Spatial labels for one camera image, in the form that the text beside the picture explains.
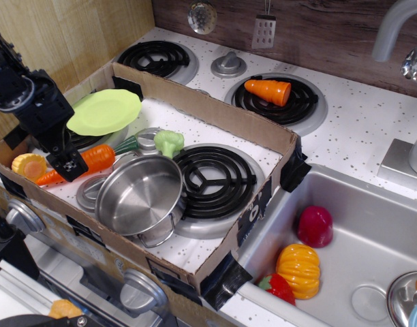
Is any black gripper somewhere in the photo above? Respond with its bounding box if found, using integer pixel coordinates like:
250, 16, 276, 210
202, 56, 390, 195
15, 69, 89, 182

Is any orange toy carrot green top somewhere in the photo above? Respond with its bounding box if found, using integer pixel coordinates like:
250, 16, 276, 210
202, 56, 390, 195
35, 136, 140, 186

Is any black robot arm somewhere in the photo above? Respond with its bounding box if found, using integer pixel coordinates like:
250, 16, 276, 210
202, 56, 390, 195
0, 34, 88, 182

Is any light green plastic plate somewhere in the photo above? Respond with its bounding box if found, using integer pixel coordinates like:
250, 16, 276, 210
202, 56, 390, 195
67, 89, 142, 136

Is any orange toy carrot half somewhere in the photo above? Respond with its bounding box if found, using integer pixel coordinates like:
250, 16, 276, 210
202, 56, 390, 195
244, 79, 292, 106

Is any yellow toy corn piece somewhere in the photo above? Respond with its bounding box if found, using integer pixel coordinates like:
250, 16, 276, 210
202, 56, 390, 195
12, 153, 47, 182

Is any silver front stove knob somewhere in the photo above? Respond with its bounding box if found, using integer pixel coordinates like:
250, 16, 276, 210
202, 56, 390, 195
76, 174, 108, 213

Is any silver stove knob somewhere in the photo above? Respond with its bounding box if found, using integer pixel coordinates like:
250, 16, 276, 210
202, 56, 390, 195
76, 174, 108, 213
211, 51, 247, 78
132, 127, 162, 156

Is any cardboard fence with black tape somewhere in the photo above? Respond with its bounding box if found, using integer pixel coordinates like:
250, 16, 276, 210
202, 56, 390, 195
0, 63, 302, 310

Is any silver oven knob left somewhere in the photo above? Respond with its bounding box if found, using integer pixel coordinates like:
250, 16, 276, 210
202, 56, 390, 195
6, 199, 46, 235

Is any silver oven knob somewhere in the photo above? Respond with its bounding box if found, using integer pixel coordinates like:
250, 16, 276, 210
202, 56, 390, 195
120, 269, 168, 315
6, 199, 46, 235

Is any silver centre stove knob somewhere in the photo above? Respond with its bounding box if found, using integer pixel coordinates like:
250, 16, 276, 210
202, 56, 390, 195
132, 127, 162, 156

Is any stainless steel pot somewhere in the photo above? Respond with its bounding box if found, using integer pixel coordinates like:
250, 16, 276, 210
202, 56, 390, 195
95, 155, 187, 248

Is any green toy broccoli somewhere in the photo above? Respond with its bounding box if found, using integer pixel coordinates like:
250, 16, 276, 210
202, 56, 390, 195
154, 130, 185, 159

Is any back left black burner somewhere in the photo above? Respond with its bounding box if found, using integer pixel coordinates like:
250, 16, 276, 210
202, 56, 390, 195
114, 41, 199, 85

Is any orange toy food bottom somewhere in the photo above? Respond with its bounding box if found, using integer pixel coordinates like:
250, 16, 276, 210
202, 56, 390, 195
48, 299, 83, 319

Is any silver oven knob right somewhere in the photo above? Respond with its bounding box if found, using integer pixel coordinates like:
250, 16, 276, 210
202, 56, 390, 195
120, 269, 168, 315

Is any front right black burner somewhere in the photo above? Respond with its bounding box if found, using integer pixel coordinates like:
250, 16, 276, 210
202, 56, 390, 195
173, 144, 264, 239

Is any silver back stove knob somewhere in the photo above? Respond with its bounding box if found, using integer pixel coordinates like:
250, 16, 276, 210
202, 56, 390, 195
211, 51, 247, 78

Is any hanging metal strainer spoon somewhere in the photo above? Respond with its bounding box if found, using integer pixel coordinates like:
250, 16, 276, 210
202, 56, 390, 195
187, 1, 217, 35

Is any red toy strawberry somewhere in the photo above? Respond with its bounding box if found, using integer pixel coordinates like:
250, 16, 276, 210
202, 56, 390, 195
258, 273, 296, 306

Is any hanging metal spatula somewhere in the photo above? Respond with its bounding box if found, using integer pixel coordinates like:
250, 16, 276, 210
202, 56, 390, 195
251, 0, 277, 50

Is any back right black burner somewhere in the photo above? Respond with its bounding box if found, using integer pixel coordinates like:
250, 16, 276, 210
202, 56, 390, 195
224, 73, 328, 136

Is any yellow orange toy pumpkin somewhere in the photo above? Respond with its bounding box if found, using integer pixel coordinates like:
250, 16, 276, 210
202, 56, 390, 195
276, 244, 320, 300

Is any dark red toy vegetable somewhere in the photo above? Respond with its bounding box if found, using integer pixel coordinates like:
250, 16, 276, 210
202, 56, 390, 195
297, 206, 333, 248

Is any stainless steel sink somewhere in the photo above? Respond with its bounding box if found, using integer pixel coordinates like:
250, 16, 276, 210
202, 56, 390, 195
238, 165, 417, 326

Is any silver faucet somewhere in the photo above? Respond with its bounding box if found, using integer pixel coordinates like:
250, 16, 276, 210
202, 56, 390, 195
371, 0, 417, 62

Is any hanging shiny metal spoon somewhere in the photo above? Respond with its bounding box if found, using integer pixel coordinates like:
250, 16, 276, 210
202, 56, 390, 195
401, 46, 417, 82

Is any silver bowl in sink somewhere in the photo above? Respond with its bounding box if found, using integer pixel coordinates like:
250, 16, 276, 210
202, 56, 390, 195
386, 271, 417, 326

